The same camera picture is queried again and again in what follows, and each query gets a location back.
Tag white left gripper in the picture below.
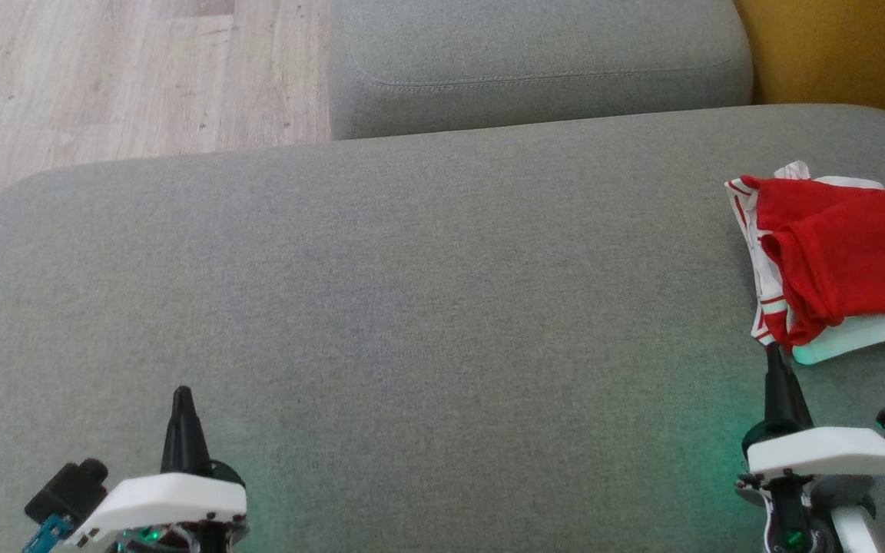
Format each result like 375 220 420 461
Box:
66 386 247 548

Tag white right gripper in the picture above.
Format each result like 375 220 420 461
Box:
741 343 885 486

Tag red Bulls 23 jersey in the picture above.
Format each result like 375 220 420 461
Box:
725 175 885 366

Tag red shorts with white stripe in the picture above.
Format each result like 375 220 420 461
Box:
742 160 885 231

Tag grey sofa seat cushion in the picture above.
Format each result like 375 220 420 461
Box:
0 104 885 553

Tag yellow upholstered panel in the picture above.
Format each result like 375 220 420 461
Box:
733 0 885 133

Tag grey sofa back cushion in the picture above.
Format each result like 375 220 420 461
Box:
329 0 754 141

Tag black cable with teal plug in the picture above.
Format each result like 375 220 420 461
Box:
22 515 75 553

